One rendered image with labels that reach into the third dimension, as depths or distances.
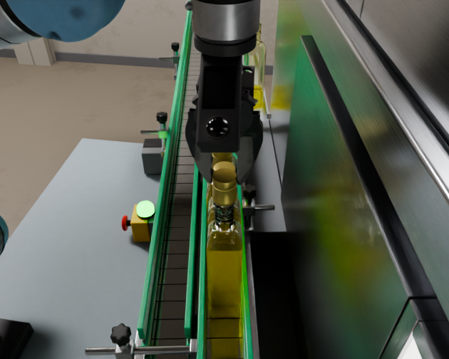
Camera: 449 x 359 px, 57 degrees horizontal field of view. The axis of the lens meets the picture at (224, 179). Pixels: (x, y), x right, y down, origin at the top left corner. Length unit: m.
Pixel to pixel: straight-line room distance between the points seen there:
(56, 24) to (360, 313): 0.34
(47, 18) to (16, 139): 2.76
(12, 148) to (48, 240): 1.87
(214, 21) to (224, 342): 0.53
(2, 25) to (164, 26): 3.27
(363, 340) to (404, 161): 0.17
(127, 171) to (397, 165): 1.07
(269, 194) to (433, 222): 0.75
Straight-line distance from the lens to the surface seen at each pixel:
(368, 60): 0.42
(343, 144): 0.44
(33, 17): 0.34
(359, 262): 0.40
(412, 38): 0.38
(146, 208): 1.04
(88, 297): 1.03
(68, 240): 1.16
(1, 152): 2.99
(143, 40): 3.72
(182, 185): 1.05
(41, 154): 2.86
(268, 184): 1.05
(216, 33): 0.46
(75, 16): 0.32
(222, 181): 0.56
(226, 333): 0.78
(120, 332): 0.65
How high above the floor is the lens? 1.56
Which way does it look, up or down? 40 degrees down
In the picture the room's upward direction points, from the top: straight up
